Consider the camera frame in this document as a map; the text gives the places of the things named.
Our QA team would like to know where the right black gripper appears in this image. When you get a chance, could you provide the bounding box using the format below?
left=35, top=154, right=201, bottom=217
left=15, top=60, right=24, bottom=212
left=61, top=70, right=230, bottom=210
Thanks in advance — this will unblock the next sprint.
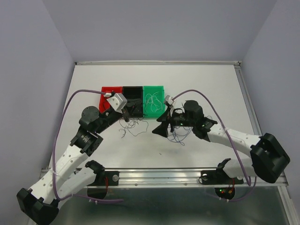
left=151, top=107, right=195, bottom=138

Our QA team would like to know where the thin white wire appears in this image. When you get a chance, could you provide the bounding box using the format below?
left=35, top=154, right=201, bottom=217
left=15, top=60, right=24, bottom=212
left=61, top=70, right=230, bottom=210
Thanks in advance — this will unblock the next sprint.
left=144, top=92, right=165, bottom=114

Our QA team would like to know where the thin black speckled wire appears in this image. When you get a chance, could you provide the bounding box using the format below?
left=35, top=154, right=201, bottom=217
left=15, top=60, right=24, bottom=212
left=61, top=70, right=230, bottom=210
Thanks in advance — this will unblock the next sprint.
left=118, top=117, right=150, bottom=139

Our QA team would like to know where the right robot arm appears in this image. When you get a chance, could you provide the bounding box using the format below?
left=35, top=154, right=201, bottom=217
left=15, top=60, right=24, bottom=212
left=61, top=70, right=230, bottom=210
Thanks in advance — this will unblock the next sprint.
left=152, top=100, right=291, bottom=183

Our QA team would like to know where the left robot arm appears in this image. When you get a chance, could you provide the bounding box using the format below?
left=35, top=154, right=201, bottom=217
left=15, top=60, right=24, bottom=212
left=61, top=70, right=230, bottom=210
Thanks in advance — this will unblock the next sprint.
left=16, top=94, right=133, bottom=225

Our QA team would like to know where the red plastic bin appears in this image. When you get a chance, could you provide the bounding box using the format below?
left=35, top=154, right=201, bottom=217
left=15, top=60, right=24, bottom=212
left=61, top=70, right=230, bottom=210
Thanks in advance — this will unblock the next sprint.
left=99, top=86, right=123, bottom=113

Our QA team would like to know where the green plastic bin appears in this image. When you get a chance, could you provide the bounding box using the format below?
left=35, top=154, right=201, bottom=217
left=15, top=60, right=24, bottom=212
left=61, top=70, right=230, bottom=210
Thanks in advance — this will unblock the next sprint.
left=143, top=86, right=165, bottom=119

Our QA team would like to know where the black plastic bin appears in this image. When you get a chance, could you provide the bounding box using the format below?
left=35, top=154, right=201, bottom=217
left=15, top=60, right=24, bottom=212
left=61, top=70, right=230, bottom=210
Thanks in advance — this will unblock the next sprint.
left=122, top=86, right=143, bottom=118

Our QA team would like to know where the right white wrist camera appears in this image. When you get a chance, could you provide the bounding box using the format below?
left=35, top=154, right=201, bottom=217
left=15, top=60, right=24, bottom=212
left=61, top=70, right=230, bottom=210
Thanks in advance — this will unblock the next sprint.
left=164, top=95, right=175, bottom=116

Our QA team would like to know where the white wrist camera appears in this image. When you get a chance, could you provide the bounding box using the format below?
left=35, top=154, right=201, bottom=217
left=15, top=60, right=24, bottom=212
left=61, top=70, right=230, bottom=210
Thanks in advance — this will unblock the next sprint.
left=104, top=92, right=128, bottom=113
left=164, top=95, right=175, bottom=116

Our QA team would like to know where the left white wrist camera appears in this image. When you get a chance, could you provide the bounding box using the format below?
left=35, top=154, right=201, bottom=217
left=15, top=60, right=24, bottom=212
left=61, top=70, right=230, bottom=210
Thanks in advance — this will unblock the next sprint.
left=104, top=92, right=128, bottom=113

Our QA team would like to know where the aluminium front rail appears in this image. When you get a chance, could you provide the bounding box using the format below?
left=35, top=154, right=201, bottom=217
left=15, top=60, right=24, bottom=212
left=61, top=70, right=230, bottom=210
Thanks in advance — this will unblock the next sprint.
left=38, top=166, right=288, bottom=188

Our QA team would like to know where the aluminium rail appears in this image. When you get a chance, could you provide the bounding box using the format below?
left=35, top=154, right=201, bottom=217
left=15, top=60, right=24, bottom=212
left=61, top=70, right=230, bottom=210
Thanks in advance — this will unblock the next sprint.
left=75, top=60, right=242, bottom=66
left=38, top=166, right=288, bottom=188
left=234, top=65, right=263, bottom=135

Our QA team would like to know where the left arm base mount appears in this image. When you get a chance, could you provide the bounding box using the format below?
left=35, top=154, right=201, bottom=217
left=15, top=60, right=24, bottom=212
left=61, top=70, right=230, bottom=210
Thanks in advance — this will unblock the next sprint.
left=85, top=160, right=120, bottom=199

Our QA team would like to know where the aluminium back rail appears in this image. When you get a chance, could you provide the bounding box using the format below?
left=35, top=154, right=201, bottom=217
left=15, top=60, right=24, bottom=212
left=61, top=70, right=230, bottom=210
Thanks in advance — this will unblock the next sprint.
left=75, top=60, right=242, bottom=66

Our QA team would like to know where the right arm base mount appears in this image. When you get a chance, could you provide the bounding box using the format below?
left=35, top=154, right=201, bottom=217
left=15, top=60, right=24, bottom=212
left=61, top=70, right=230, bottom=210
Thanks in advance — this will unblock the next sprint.
left=198, top=158, right=244, bottom=201

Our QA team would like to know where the aluminium right side rail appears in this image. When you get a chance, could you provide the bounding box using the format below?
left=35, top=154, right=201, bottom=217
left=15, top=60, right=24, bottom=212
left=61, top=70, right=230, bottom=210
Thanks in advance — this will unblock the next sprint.
left=234, top=65, right=263, bottom=135

